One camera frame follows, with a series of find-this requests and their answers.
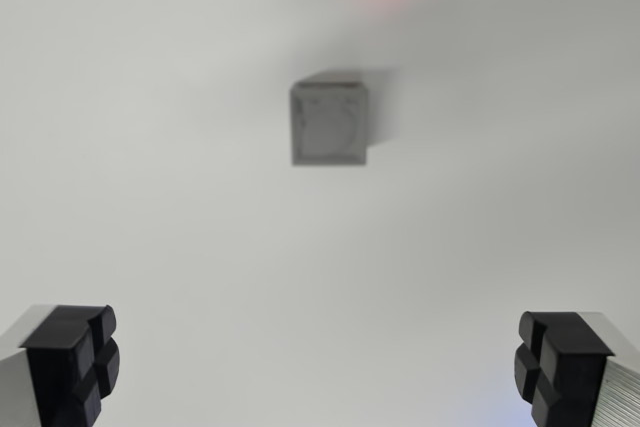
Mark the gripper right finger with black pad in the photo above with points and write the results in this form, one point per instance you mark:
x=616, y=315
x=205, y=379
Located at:
x=570, y=372

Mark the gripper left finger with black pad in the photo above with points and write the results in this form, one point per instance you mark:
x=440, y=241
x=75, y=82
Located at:
x=55, y=372

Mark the grey embossed rubber cube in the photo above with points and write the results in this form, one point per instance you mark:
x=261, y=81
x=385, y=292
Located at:
x=327, y=127

